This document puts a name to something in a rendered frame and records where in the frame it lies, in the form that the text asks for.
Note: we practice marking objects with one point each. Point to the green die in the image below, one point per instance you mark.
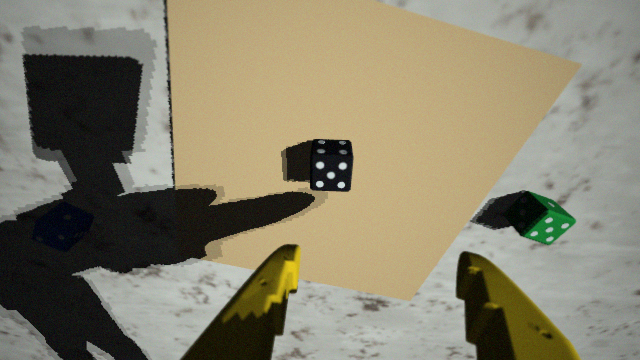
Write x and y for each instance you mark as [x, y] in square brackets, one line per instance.
[538, 218]

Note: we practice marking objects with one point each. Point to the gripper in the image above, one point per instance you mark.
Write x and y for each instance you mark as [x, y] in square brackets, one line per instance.
[500, 319]

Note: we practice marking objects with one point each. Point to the tan square mat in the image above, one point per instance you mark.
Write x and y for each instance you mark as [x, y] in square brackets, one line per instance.
[435, 114]

